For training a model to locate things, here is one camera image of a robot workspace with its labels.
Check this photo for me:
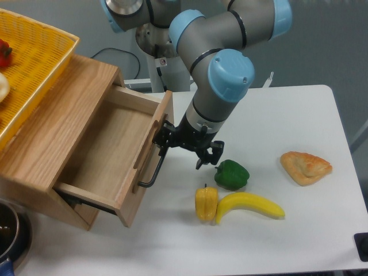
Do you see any red bell pepper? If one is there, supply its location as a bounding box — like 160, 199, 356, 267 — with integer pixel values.
0, 39, 13, 68

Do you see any black corner mount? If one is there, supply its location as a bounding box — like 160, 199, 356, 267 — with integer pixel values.
354, 232, 368, 262

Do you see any yellow bell pepper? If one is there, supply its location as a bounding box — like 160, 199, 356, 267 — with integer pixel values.
195, 184, 219, 221

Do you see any white round food item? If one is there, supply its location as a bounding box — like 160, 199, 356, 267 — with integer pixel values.
0, 73, 10, 102

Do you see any black cable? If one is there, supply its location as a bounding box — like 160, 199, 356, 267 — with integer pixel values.
90, 47, 141, 81

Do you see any wooden top drawer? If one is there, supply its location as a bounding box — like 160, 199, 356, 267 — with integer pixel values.
53, 86, 173, 227

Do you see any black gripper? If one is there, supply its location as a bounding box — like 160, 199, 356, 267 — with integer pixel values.
152, 120, 224, 170

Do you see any black drawer handle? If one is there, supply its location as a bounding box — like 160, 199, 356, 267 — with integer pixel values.
137, 147, 167, 188

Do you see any yellow plastic basket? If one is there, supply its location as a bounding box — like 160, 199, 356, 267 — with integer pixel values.
1, 9, 79, 148

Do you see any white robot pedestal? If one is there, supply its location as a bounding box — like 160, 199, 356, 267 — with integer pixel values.
124, 24, 199, 94

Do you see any yellow banana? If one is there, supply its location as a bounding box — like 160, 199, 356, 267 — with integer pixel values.
215, 192, 285, 224

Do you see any blue pot handle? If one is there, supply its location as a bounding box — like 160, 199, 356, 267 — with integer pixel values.
0, 257, 15, 276

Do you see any brown pastry bread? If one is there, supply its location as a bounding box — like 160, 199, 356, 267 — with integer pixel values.
280, 151, 333, 186

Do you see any steel pot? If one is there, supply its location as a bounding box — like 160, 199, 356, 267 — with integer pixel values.
1, 200, 32, 275

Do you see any wooden drawer cabinet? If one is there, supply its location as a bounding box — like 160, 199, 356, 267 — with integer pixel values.
1, 55, 124, 230

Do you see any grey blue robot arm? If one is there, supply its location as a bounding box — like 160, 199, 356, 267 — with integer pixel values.
101, 1, 293, 166

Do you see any green bell pepper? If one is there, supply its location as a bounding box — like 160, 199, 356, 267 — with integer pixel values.
214, 159, 250, 191

